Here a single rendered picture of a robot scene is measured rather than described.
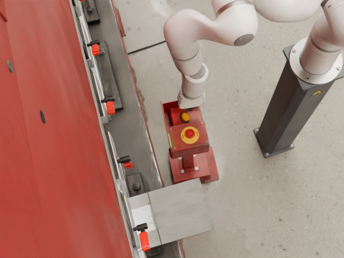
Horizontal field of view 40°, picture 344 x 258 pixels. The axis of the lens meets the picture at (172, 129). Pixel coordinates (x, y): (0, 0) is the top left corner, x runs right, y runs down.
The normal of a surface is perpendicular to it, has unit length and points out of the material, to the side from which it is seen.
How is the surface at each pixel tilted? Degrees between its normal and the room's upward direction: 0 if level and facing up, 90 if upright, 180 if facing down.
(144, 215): 0
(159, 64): 0
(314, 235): 0
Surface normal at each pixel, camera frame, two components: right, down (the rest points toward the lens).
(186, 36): -0.15, 0.81
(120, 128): -0.05, -0.30
